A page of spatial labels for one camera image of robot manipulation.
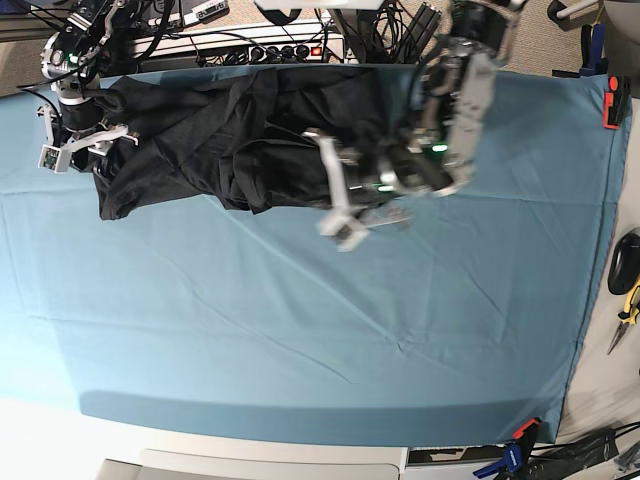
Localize orange black clamp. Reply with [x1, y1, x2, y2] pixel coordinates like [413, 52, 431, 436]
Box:
[512, 417, 543, 449]
[603, 76, 631, 130]

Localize bundle of black cables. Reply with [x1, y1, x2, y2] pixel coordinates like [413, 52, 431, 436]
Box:
[279, 0, 426, 66]

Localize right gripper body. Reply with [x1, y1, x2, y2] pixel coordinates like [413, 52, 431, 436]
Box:
[59, 98, 105, 133]

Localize orange black clamp bottom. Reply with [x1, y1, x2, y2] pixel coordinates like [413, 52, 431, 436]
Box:
[512, 417, 543, 449]

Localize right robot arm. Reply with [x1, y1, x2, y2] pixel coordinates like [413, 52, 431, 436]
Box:
[37, 0, 137, 174]

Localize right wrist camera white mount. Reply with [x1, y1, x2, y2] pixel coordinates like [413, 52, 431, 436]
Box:
[37, 105, 140, 174]

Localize blue black clamp bottom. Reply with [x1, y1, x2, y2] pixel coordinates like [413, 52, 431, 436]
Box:
[473, 444, 524, 479]

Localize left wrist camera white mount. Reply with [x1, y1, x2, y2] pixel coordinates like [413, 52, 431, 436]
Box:
[302, 127, 414, 253]

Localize black extrusion piece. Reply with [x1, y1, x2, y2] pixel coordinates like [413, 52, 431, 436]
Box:
[396, 3, 442, 64]

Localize dark grey T-shirt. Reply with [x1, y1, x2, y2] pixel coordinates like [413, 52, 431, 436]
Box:
[95, 67, 390, 220]

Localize yellow handled pliers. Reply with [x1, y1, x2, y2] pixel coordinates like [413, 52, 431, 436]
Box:
[607, 282, 639, 355]

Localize blue table cloth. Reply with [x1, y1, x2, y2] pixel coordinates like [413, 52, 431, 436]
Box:
[1, 72, 631, 447]

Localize black power strip red switch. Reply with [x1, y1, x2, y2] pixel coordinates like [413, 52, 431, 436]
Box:
[221, 43, 326, 66]

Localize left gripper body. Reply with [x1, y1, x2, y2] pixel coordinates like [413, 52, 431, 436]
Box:
[342, 147, 399, 205]

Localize orange black clamp top right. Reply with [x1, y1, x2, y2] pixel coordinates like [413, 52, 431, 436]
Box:
[603, 76, 631, 130]

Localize black computer mouse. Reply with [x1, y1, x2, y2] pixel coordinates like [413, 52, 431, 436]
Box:
[607, 232, 639, 295]

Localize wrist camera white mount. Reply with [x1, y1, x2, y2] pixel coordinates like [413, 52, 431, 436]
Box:
[37, 105, 140, 174]
[302, 127, 414, 253]

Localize blue clamp top right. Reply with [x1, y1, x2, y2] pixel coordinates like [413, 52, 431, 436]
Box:
[579, 24, 609, 77]

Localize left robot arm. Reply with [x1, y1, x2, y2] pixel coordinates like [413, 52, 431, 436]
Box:
[318, 1, 525, 211]

